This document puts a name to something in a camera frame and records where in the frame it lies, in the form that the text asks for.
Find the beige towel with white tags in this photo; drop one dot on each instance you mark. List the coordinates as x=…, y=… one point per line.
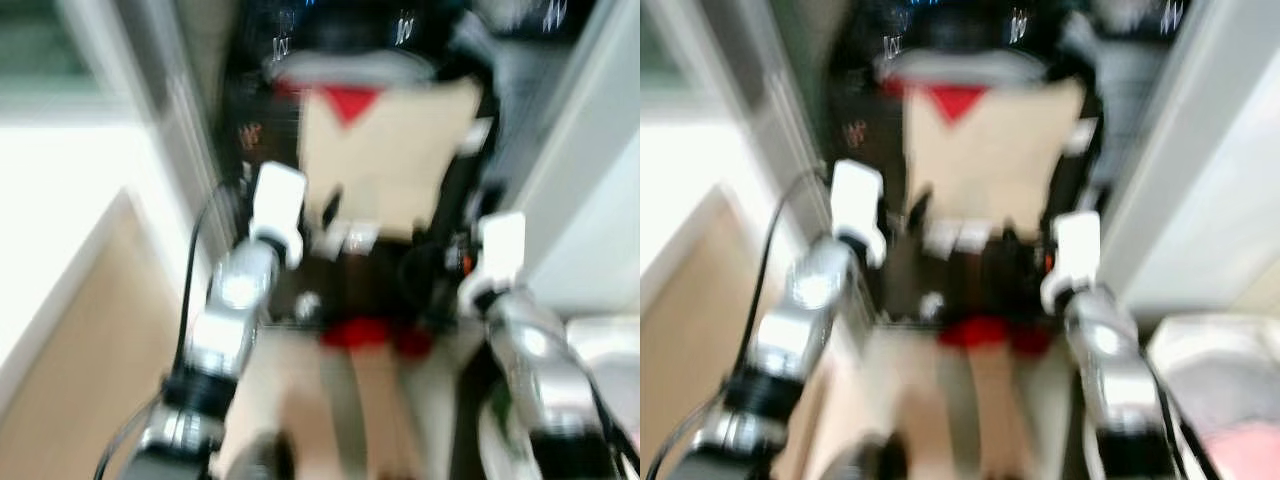
x=390, y=160
x=1000, y=160

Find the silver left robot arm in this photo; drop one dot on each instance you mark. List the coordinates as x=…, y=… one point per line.
x=235, y=300
x=810, y=290

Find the black top-load washing machine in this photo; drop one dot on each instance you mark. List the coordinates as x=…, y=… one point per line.
x=940, y=30
x=330, y=30

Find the crumpled red cloth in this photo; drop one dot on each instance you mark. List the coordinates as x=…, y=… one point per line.
x=985, y=335
x=360, y=335

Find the white plastic basin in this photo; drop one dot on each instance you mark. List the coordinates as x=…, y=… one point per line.
x=1220, y=380

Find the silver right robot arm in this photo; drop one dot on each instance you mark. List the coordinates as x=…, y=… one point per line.
x=1110, y=360
x=540, y=370

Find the dark robot left foot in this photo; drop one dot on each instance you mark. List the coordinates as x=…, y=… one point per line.
x=885, y=460
x=275, y=460

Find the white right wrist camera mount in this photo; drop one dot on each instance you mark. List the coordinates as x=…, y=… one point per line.
x=1078, y=245
x=500, y=245

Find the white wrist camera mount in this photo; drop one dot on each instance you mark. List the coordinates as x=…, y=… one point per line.
x=500, y=245
x=277, y=200
x=855, y=200
x=1078, y=245

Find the red cloth garment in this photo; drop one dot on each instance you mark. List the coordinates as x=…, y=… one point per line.
x=350, y=100
x=955, y=100

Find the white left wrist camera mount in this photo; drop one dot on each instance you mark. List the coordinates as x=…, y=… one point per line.
x=855, y=200
x=277, y=200

